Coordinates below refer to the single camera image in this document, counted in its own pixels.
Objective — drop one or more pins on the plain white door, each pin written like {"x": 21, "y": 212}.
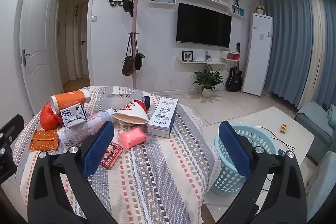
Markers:
{"x": 84, "y": 56}

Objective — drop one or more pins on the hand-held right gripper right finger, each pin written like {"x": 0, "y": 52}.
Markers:
{"x": 233, "y": 150}

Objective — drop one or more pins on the black flat television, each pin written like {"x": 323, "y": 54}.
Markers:
{"x": 203, "y": 24}

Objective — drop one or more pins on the black guitar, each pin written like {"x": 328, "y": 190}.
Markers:
{"x": 234, "y": 79}

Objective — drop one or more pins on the clear bottle with navy cap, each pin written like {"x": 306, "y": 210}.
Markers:
{"x": 146, "y": 102}

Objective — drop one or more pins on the dark drinking bottle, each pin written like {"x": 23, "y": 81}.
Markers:
{"x": 238, "y": 47}

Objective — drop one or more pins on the white curved low shelf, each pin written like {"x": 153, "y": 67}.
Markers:
{"x": 202, "y": 62}

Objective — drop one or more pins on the small colourful toy cube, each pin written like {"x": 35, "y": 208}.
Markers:
{"x": 282, "y": 128}

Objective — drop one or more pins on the white light switch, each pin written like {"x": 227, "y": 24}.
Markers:
{"x": 94, "y": 18}

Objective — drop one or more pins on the pink white plastic bottle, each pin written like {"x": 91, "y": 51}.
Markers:
{"x": 78, "y": 132}

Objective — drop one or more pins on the red card box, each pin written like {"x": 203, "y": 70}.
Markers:
{"x": 111, "y": 155}

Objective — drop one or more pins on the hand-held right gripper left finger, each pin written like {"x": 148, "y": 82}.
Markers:
{"x": 97, "y": 150}

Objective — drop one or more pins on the white panelled door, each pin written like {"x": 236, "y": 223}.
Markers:
{"x": 36, "y": 29}

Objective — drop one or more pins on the striped woven tablecloth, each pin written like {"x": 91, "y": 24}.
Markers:
{"x": 157, "y": 174}

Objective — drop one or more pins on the light blue plastic basket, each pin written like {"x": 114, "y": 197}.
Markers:
{"x": 262, "y": 140}

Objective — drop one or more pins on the hanging wall ornament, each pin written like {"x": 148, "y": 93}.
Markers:
{"x": 77, "y": 11}

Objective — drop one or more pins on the small blue box shelf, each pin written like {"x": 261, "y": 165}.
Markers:
{"x": 238, "y": 10}

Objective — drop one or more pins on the orange cylinder container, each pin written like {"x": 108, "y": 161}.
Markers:
{"x": 71, "y": 99}

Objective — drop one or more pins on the cream curtain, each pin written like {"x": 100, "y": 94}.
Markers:
{"x": 315, "y": 56}

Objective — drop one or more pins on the black butterfly frame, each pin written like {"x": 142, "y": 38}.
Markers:
{"x": 187, "y": 56}

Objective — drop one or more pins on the blue curtain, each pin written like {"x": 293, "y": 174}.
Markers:
{"x": 286, "y": 43}

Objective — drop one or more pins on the white navy printed carton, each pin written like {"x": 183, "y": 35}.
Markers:
{"x": 73, "y": 115}

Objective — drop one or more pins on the small flower pot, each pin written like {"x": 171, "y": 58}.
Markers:
{"x": 260, "y": 9}

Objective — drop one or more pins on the pink coat rack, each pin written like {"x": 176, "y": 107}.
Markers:
{"x": 134, "y": 29}

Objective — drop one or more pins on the green potted plant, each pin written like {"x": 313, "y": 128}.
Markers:
{"x": 208, "y": 79}

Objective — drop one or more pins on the black shoulder bag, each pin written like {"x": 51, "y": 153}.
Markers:
{"x": 139, "y": 61}

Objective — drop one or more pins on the orange plastic bag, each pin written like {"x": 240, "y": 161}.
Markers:
{"x": 48, "y": 119}

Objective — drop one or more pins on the grey blue armchair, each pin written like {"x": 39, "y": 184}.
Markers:
{"x": 323, "y": 182}

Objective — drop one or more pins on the brown shoulder bag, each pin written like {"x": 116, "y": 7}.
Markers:
{"x": 127, "y": 66}

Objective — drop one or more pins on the red white paper cup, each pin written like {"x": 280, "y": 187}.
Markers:
{"x": 131, "y": 111}

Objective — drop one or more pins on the white cardboard box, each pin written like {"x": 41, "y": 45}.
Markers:
{"x": 162, "y": 119}

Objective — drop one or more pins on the white pink box shelf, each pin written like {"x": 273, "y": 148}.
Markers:
{"x": 231, "y": 56}

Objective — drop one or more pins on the black hat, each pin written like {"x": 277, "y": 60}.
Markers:
{"x": 128, "y": 7}

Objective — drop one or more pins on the grey blue sofa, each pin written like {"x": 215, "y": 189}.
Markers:
{"x": 315, "y": 121}

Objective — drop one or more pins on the pink soft packet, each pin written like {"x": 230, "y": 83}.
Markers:
{"x": 132, "y": 138}

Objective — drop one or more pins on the black power adapter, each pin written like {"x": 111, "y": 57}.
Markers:
{"x": 281, "y": 151}

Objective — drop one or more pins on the white standing air conditioner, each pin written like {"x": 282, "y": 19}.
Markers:
{"x": 257, "y": 56}

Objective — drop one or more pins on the pen holder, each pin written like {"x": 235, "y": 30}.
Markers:
{"x": 208, "y": 55}

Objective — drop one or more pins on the orange foil packet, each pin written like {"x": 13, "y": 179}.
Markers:
{"x": 43, "y": 140}

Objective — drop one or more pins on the white coffee table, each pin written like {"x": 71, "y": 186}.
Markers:
{"x": 262, "y": 119}

